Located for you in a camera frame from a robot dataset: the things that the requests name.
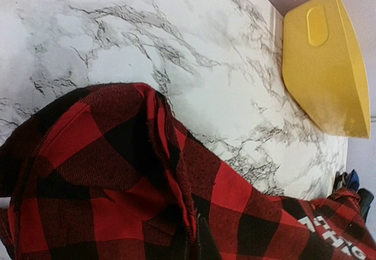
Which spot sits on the folded blue garment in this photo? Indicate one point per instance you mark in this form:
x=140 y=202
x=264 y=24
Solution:
x=350 y=181

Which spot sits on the yellow plastic basket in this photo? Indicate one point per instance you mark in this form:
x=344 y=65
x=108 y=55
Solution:
x=323 y=68

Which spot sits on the red black plaid shirt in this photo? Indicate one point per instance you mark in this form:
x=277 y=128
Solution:
x=107 y=172

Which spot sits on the dark green plaid skirt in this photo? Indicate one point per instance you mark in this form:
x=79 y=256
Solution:
x=366 y=199

